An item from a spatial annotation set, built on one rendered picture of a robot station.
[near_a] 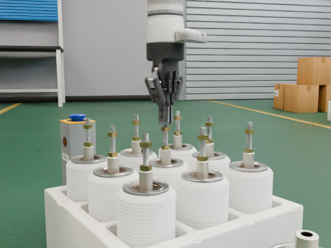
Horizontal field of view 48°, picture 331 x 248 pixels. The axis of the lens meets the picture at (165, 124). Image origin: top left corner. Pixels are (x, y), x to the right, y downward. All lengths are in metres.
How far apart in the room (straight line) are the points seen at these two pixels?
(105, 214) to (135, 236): 0.11
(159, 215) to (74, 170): 0.26
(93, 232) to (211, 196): 0.20
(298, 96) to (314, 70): 0.32
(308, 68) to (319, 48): 2.35
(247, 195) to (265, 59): 5.52
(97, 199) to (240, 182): 0.26
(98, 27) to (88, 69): 0.63
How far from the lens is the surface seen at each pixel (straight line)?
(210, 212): 0.64
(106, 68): 5.62
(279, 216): 0.73
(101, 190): 0.67
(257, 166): 0.76
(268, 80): 6.22
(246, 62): 6.05
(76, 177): 0.78
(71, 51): 5.62
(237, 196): 0.72
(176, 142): 0.91
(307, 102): 4.27
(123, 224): 0.59
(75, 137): 0.94
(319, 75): 4.33
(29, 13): 5.59
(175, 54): 0.71
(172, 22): 0.71
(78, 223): 0.69
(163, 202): 0.57
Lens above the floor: 0.44
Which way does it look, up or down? 8 degrees down
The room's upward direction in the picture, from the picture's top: straight up
